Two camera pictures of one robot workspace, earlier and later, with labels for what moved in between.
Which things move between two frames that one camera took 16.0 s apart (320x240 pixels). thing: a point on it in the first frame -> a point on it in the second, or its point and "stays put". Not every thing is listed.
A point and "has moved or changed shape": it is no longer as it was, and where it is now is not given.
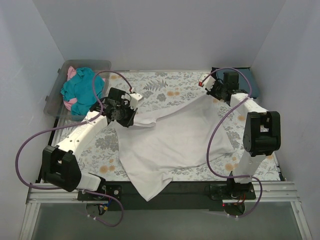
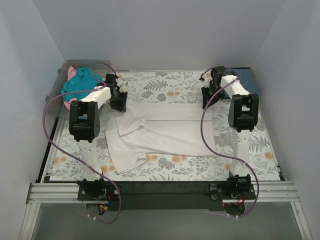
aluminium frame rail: x=267 y=192 stays put
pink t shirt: x=69 y=103 stays put
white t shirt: x=185 y=133 has moved or changed shape
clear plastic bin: x=71 y=96 stays put
